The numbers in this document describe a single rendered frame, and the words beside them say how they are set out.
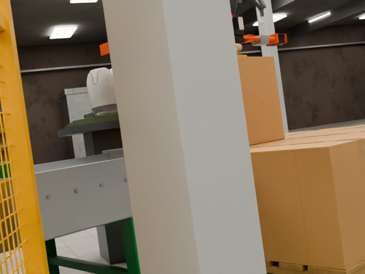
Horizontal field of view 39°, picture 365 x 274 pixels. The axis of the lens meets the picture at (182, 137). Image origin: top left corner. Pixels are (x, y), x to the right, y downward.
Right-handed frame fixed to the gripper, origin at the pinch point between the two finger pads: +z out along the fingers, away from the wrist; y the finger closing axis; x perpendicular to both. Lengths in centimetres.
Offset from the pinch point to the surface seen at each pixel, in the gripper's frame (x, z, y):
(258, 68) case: -23.9, 25.8, 19.7
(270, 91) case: -17.5, 36.9, 19.9
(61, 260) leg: -117, 94, -16
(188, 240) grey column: -159, 66, 110
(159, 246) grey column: -159, 67, 102
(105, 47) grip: -76, 7, -25
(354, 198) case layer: -58, 80, 80
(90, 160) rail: -90, 57, -29
